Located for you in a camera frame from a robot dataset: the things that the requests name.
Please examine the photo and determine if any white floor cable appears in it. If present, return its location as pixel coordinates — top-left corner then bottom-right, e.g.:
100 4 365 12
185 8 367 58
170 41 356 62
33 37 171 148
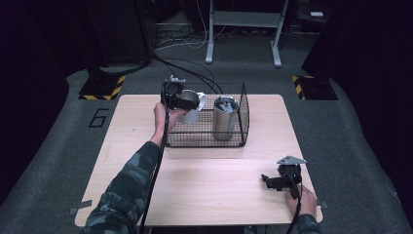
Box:
155 0 228 52

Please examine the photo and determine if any black floor cable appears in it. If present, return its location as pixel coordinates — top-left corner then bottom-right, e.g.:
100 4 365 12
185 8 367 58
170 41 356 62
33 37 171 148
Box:
151 53 225 96

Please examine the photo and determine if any black stand with striped base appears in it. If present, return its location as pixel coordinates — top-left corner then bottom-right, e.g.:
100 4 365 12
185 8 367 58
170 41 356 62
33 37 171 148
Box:
290 64 339 101
78 48 127 101

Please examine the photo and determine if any steel tumbler with lid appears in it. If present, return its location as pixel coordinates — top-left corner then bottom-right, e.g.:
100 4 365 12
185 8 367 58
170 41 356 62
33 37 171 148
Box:
211 96 241 141

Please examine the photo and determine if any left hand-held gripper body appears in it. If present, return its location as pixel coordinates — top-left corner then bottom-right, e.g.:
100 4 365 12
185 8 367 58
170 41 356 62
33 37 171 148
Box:
160 74 187 110

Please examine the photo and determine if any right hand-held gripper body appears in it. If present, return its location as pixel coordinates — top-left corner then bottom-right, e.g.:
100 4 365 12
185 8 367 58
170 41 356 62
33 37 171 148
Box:
276 155 308 193

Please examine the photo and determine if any dark curtain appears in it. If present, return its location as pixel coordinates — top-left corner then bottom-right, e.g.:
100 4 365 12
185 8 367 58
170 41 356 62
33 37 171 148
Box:
301 0 413 225
0 0 86 204

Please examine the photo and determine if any steel mug with white handle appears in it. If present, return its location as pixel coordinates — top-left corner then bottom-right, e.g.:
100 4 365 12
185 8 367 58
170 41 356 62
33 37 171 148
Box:
177 89 207 126

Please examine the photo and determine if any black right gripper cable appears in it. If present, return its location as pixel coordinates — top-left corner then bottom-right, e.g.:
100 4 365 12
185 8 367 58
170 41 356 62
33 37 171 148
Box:
284 174 306 234

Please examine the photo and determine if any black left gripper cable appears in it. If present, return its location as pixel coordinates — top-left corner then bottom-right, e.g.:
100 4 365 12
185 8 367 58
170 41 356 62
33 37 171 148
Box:
138 96 172 234

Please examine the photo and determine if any person's left hand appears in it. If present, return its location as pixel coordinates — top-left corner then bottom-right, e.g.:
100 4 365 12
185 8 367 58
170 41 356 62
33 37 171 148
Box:
152 101 190 141

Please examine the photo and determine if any black cabinet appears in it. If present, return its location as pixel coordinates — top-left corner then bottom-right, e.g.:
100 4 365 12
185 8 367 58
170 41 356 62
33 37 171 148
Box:
82 0 154 67

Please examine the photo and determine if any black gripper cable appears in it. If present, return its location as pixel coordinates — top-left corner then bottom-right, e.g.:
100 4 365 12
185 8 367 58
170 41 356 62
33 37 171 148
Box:
284 174 306 234
138 96 172 234

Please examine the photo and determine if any person's right hand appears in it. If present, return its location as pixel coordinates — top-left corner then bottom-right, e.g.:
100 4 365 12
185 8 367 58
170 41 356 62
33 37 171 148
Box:
284 185 319 219

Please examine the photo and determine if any white metal desk frame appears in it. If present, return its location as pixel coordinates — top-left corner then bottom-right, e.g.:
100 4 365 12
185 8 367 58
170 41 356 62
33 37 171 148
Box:
205 0 290 69

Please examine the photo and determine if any black wire mesh basket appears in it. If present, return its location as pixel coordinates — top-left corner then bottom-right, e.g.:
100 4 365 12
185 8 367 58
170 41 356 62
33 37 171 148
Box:
160 82 250 149

